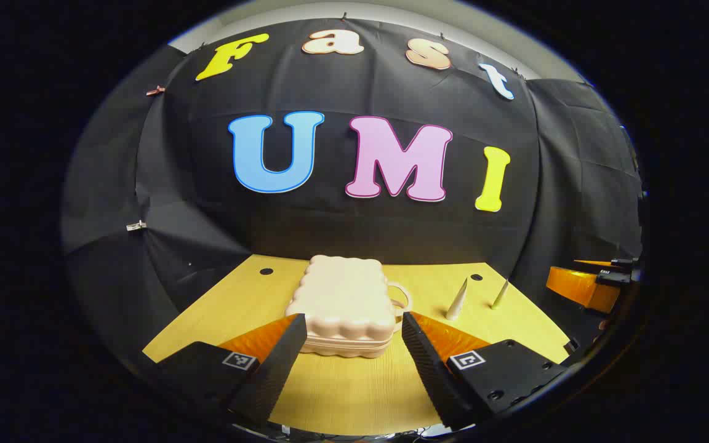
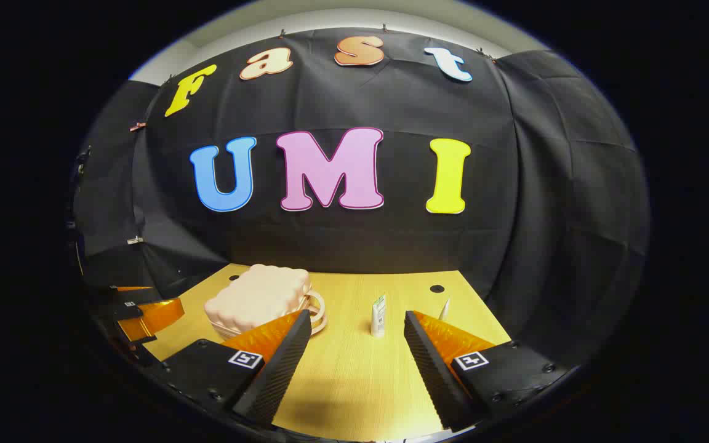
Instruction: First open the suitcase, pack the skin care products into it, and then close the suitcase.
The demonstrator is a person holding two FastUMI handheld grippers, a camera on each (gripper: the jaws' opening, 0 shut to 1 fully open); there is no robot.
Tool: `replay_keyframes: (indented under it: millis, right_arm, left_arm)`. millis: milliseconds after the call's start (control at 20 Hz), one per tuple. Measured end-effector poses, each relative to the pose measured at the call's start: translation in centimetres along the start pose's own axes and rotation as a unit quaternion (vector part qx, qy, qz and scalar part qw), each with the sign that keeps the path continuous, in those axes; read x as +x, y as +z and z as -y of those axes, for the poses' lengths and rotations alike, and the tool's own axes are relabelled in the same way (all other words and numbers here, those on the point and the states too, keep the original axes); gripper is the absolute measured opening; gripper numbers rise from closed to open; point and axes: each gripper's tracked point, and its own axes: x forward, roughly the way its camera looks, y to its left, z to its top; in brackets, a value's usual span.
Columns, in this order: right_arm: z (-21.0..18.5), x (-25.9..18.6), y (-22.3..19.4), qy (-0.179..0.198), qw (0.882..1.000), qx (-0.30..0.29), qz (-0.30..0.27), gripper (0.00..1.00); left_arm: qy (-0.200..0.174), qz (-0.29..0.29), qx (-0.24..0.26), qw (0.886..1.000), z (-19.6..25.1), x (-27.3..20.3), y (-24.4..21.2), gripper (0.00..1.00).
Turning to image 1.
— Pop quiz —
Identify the white green skincare tube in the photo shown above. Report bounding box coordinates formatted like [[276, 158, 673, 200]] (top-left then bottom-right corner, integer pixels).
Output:
[[446, 277, 468, 321]]

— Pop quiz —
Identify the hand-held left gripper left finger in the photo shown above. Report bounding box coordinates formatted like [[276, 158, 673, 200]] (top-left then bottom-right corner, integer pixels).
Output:
[[145, 313, 308, 429]]

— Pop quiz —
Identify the beige scalloped suitcase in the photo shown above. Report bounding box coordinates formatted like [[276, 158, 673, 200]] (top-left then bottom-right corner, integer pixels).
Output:
[[285, 255, 414, 359]]

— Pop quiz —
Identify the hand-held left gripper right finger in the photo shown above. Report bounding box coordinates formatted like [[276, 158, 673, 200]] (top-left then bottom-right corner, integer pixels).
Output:
[[401, 311, 569, 430]]

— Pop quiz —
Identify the black backdrop cloth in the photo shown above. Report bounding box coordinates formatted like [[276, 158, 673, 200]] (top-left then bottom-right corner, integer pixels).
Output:
[[61, 17, 644, 370]]

